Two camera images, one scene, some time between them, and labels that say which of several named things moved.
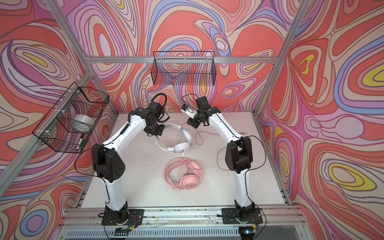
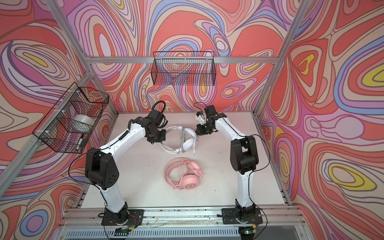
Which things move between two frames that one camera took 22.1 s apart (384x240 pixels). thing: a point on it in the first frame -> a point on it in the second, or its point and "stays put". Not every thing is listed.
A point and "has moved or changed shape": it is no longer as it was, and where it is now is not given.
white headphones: x=180 y=147 has moved or changed shape
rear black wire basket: x=183 y=68 stays put
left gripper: x=158 y=133 -> x=163 y=138
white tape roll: x=81 y=123 stays put
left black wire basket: x=68 y=127 stays put
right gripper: x=193 y=123 -> x=200 y=131
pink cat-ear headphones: x=190 y=180 stays put
